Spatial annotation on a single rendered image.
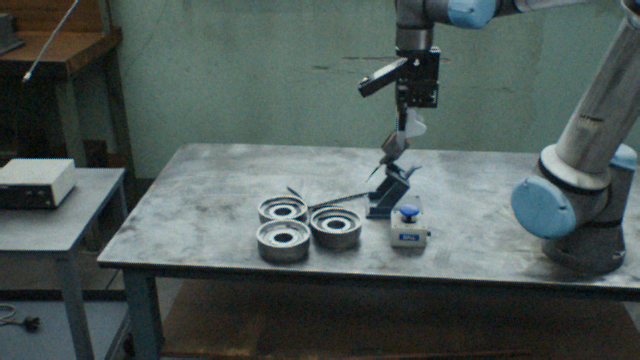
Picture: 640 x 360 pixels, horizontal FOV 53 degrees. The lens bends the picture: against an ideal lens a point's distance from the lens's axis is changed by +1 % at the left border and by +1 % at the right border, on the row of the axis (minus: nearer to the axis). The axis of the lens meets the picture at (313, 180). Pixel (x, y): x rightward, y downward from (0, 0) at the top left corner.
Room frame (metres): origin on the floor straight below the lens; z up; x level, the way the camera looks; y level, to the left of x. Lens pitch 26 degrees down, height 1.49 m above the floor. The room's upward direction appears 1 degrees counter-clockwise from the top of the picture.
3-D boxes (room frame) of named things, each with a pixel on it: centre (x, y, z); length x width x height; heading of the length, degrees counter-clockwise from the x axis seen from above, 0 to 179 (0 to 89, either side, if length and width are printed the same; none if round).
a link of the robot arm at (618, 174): (1.06, -0.52, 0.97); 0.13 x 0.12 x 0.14; 130
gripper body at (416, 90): (1.25, -0.21, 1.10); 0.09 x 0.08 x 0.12; 87
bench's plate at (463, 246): (1.29, -0.20, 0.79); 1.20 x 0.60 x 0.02; 84
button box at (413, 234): (1.12, -0.20, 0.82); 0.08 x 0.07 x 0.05; 84
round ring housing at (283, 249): (1.08, 0.06, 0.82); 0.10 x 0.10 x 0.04
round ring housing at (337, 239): (1.13, -0.05, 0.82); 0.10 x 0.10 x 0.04
